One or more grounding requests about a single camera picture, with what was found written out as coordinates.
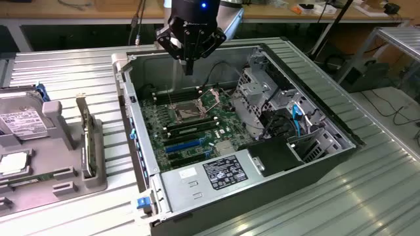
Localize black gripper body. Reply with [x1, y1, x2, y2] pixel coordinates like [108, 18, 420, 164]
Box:
[168, 0, 220, 31]

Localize graphics card with black fan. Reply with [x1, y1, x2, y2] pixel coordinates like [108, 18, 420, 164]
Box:
[76, 92, 98, 178]

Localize black RAM slot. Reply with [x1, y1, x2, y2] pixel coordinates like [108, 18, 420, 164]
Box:
[153, 93, 201, 104]
[152, 88, 200, 98]

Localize wooden desk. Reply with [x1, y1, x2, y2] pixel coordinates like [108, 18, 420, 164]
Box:
[0, 0, 414, 25]

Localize thin metal locking lever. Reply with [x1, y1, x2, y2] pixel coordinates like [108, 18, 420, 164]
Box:
[165, 85, 174, 109]

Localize metal socket cover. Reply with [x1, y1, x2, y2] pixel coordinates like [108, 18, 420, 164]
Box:
[196, 88, 221, 116]

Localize silver disk bay cage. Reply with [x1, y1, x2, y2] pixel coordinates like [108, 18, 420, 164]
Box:
[234, 67, 297, 131]

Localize orange and black device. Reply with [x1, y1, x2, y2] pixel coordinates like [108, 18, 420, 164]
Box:
[290, 3, 316, 15]

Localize CPU socket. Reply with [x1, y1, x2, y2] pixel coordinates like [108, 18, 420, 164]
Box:
[172, 100, 209, 123]

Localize green motherboard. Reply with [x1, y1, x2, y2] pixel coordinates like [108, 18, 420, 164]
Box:
[138, 87, 254, 173]

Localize green RAM stick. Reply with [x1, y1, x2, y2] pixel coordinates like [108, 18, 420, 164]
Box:
[168, 120, 218, 137]
[0, 173, 56, 188]

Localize small white box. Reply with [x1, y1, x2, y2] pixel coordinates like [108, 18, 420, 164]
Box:
[313, 4, 337, 14]

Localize black tripod pole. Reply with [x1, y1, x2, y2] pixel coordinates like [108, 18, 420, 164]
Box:
[309, 0, 354, 56]

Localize black expansion slot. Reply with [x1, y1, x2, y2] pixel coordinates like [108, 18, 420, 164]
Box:
[168, 153, 210, 168]
[162, 134, 200, 148]

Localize blue expansion slot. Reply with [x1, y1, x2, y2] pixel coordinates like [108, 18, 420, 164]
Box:
[165, 139, 202, 153]

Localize silver chipset heat sink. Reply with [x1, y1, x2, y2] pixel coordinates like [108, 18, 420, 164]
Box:
[214, 141, 236, 153]

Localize blue disk caddy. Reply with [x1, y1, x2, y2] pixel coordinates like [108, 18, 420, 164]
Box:
[34, 83, 52, 102]

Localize black plastic shroud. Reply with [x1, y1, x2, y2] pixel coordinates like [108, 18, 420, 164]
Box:
[237, 136, 304, 177]

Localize black box under desk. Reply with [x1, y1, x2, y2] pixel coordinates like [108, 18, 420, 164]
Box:
[342, 60, 389, 93]

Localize silver hard disk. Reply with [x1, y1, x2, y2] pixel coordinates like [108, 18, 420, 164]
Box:
[0, 89, 54, 141]

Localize black power adapter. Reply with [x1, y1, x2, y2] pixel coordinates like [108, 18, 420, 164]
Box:
[382, 2, 400, 14]

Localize silver power supply unit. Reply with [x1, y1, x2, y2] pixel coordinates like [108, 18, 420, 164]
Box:
[160, 149, 266, 213]

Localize open black PC case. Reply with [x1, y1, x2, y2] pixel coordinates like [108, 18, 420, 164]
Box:
[110, 43, 365, 236]

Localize grey parts rack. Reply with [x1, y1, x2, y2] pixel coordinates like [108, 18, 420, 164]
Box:
[0, 99, 109, 218]

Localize silver CPU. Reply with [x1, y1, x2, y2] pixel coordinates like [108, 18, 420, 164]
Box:
[0, 152, 29, 177]

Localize thin hanging cable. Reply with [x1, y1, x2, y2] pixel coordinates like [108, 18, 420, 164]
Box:
[129, 0, 146, 46]

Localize grey cable on desk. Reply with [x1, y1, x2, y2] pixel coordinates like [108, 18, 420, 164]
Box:
[58, 0, 94, 10]

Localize blue disk wire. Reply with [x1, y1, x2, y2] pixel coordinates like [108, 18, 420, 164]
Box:
[290, 104, 304, 137]

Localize metal frame table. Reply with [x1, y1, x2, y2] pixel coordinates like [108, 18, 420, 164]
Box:
[334, 26, 420, 87]

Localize thin black cable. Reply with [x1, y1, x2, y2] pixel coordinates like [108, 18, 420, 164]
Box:
[370, 89, 420, 126]

